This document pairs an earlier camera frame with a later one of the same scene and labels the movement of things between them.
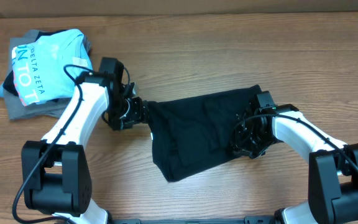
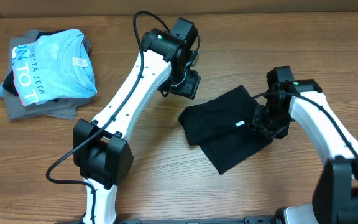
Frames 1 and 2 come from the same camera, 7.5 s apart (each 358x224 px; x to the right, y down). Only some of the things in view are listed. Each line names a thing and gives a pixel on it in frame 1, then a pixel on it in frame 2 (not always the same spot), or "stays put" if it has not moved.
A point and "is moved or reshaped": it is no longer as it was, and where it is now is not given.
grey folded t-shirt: [15, 108] stays put
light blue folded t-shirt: [48, 68] stays put
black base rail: [248, 219] stays put
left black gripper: [140, 112] -> [188, 88]
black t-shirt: [190, 133] is moved or reshaped
